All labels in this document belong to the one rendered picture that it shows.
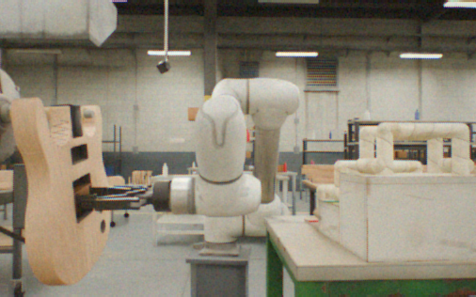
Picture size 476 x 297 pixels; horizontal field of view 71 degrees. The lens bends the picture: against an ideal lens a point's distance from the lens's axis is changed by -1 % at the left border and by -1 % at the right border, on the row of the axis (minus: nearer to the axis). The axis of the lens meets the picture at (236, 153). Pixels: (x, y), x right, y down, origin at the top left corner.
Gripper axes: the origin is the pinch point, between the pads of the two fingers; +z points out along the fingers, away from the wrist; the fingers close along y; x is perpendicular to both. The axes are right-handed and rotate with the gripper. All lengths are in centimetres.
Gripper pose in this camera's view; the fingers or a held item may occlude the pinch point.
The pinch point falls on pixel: (85, 196)
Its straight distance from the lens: 88.1
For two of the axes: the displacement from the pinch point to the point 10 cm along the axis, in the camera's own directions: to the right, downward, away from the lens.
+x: -0.1, -9.9, -1.5
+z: -10.0, 0.1, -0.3
